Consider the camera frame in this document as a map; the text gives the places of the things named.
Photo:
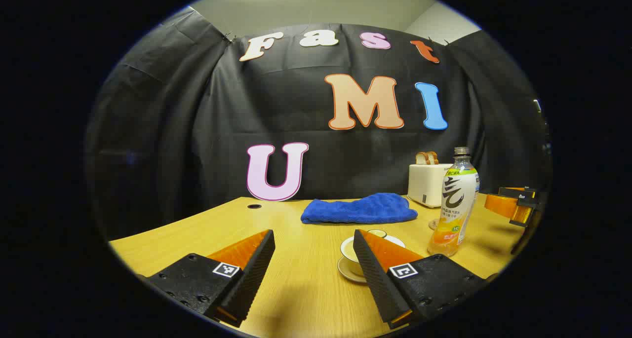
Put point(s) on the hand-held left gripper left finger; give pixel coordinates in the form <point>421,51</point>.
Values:
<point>254,269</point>

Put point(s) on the white ceramic teacup lid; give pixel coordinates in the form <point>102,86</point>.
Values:
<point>348,248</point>

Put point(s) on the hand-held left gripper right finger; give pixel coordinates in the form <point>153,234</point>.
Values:
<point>370,274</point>

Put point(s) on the clear water bottle orange drink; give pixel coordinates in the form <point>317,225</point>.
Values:
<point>456,200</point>

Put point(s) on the cream toaster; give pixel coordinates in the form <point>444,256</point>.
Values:
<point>427,185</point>

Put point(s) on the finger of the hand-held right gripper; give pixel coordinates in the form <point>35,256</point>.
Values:
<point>503,206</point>

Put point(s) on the blue towel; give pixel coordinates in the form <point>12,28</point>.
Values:
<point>360,209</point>

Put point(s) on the toast slice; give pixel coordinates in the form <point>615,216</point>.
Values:
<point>433,157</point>
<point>422,158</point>

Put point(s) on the round wooden coaster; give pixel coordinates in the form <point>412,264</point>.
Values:
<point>433,224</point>

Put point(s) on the black backdrop cloth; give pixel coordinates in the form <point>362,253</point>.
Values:
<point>197,131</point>

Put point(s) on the white ceramic saucer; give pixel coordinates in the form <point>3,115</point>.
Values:
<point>345,276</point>

